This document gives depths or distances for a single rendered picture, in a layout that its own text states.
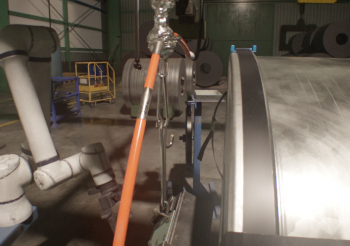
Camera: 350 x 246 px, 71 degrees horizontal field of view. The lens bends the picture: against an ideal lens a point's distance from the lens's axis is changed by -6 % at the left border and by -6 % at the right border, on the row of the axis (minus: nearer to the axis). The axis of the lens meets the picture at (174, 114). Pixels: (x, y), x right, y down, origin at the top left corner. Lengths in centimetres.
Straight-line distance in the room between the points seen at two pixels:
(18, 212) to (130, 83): 467
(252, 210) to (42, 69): 109
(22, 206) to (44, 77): 59
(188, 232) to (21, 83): 83
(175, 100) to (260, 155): 530
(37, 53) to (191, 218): 95
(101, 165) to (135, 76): 475
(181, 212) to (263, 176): 25
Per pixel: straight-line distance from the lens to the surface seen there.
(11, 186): 132
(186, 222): 51
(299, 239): 29
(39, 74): 124
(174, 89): 548
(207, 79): 1169
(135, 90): 572
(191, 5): 159
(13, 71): 111
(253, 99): 38
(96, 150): 106
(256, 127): 34
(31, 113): 108
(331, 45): 1245
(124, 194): 29
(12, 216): 138
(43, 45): 122
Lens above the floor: 136
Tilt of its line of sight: 12 degrees down
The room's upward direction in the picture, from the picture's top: straight up
